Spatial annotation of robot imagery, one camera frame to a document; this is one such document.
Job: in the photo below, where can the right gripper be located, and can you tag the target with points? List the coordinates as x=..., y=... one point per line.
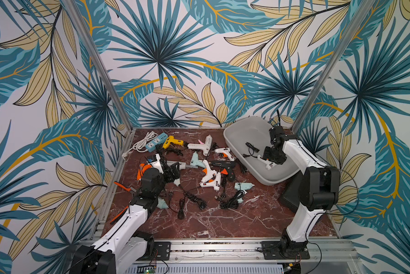
x=271, y=154

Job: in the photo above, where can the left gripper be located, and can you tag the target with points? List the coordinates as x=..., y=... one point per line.
x=176, y=172

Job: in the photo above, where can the small white glue gun front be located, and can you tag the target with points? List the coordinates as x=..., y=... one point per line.
x=268, y=164

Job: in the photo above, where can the black glue gun orange trigger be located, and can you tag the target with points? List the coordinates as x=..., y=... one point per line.
x=227, y=167

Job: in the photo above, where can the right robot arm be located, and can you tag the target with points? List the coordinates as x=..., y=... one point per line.
x=317, y=184

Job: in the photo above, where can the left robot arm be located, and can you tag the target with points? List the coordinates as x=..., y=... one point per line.
x=122, y=226

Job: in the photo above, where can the large white glue gun blue trigger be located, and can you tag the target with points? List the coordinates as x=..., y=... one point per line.
x=182, y=165

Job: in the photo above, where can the grey plastic storage box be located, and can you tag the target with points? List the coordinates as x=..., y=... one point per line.
x=255, y=131

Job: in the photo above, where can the yellow glue gun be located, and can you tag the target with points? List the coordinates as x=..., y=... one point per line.
x=172, y=141

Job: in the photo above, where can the large white glue gun pink stick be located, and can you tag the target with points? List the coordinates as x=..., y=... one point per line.
x=205, y=148

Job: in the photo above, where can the small white glue gun orange trigger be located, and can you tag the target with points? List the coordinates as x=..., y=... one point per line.
x=226, y=152

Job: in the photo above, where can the teal power strip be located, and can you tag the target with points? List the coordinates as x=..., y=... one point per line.
x=159, y=140

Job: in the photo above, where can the orange handled pliers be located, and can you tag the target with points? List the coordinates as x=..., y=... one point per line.
x=125, y=188

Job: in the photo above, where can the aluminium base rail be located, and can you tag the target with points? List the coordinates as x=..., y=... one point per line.
x=227, y=256

